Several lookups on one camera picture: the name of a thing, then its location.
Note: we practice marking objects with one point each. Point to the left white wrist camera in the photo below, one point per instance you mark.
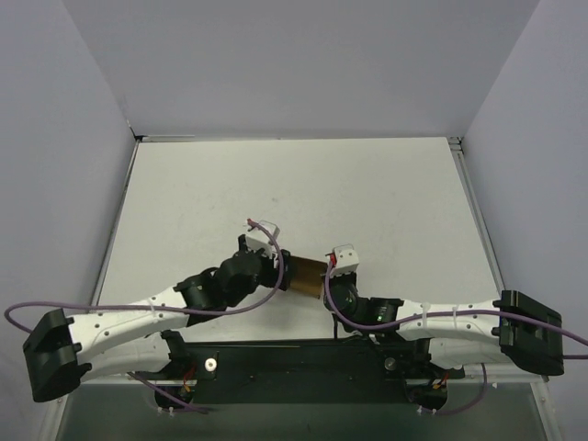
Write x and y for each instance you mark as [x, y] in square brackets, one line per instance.
[260, 235]

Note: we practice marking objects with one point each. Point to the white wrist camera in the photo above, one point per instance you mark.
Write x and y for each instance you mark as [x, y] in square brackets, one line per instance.
[260, 235]
[343, 260]

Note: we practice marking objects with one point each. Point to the brown cardboard box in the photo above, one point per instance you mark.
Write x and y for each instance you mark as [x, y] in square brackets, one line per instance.
[307, 277]

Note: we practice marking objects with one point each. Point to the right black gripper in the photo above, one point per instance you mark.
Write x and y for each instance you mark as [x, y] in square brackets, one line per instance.
[328, 285]

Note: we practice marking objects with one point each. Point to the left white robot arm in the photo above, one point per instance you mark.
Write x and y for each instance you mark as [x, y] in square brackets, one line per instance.
[62, 351]

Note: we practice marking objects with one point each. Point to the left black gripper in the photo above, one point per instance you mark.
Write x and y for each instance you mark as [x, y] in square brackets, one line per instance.
[283, 277]

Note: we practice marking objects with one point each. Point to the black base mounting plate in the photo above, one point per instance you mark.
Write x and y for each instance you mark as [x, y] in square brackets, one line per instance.
[351, 370]

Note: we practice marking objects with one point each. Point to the aluminium frame rail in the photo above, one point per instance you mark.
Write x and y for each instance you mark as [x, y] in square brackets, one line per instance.
[399, 202]

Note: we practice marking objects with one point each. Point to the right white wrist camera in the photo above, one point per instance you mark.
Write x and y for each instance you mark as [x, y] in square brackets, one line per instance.
[343, 260]

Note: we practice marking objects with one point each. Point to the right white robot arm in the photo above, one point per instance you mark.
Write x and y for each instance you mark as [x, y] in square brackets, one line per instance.
[512, 329]

